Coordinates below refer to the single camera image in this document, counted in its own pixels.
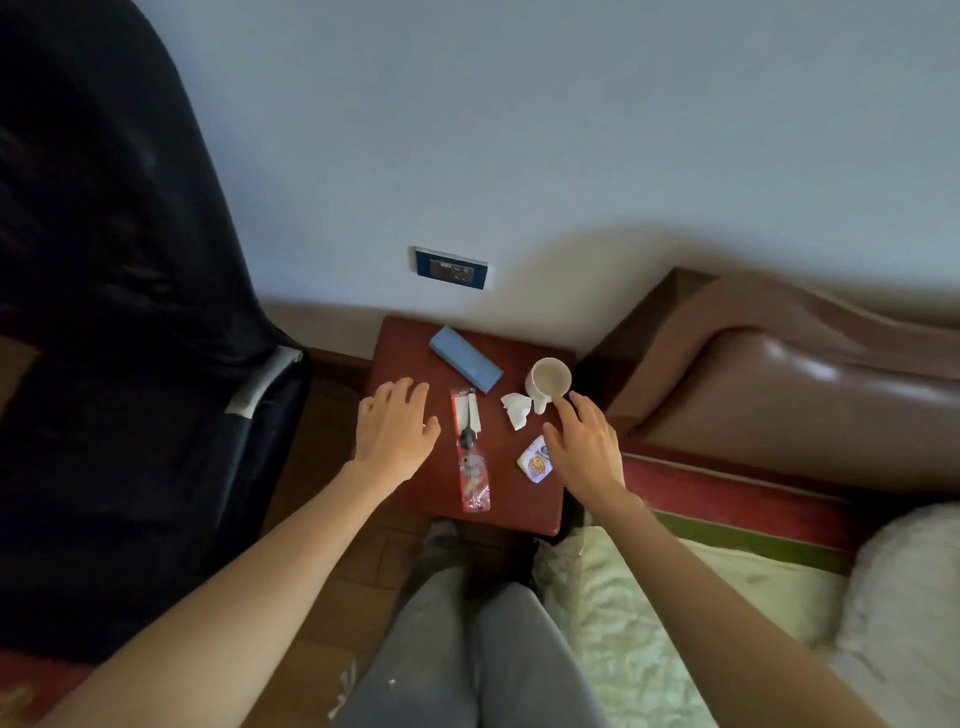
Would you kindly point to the person's right hand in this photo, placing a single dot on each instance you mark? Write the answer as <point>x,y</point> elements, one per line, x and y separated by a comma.
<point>589,457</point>

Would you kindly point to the person's left hand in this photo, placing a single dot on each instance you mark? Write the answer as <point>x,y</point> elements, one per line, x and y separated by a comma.
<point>390,439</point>

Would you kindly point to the person's left little finger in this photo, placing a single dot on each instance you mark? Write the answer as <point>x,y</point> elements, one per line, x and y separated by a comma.
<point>366,414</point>

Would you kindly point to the person's right thumb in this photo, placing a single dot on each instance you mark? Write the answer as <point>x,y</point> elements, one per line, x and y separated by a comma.
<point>553,439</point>

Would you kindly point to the person's left middle finger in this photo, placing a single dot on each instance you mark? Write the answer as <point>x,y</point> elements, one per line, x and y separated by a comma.
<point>400,396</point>

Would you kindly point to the person's left thumb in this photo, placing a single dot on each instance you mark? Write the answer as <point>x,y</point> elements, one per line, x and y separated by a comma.
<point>433,435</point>

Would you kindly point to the person's left forearm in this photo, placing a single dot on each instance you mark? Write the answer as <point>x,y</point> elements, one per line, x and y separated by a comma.
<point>247,592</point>

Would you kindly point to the person's right forearm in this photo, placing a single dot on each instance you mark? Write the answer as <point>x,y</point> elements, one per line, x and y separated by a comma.
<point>705,600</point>

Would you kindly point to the small white printed sachet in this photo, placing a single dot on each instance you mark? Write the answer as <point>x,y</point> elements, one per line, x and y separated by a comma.
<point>532,461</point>

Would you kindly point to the crumpled white tissue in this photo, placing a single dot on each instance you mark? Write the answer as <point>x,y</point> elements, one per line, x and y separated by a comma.
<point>517,409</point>

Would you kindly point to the red plastic cutlery packet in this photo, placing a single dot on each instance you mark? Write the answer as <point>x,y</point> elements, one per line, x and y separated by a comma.
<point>472,469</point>

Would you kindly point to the white ceramic cup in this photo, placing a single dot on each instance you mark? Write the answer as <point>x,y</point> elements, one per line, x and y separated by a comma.
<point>546,379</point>

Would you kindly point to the red wooden nightstand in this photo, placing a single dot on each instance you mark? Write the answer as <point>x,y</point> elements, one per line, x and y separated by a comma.
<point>495,465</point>

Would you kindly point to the blue rectangular case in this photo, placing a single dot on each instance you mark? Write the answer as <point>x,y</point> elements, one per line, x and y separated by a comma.
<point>465,358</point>

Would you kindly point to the grey chair armrest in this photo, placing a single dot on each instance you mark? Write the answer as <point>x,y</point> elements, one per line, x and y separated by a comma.
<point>259,384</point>

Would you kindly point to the red striped bed sheet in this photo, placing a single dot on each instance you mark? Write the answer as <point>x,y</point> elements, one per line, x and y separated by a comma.
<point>735,510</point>

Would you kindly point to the pale green quilt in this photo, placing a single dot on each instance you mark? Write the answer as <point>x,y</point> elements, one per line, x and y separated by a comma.
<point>622,622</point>

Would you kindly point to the person's grey trouser legs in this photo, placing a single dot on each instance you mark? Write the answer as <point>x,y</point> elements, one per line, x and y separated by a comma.
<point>465,645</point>

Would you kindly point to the brown leather headboard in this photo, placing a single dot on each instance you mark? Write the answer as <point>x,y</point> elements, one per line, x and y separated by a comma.
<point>795,382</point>

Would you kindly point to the black cloth on chair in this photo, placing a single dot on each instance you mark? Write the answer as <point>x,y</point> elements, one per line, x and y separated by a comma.
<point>120,315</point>

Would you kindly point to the white fluffy pillow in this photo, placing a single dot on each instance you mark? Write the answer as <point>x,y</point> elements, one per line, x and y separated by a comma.
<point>907,615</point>

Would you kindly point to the red patterned cloth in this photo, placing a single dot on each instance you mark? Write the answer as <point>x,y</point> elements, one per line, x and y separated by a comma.
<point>37,690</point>

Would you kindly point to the blue wall socket panel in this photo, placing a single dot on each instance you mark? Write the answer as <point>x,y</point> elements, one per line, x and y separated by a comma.
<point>450,268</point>

